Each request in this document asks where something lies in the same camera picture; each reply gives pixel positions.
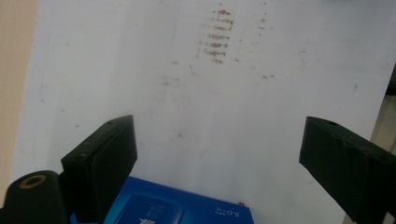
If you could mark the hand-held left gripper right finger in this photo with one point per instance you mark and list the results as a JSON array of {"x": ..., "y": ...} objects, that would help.
[{"x": 345, "y": 168}]

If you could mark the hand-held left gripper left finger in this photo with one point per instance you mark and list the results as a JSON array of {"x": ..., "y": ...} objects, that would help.
[{"x": 99, "y": 168}]

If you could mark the blue cardboard box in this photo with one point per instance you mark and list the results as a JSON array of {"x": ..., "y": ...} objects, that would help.
[{"x": 186, "y": 205}]

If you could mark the white table mat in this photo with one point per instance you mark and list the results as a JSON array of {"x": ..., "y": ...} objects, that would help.
[{"x": 218, "y": 109}]

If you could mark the light wooden table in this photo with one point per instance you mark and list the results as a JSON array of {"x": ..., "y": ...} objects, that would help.
[{"x": 15, "y": 62}]

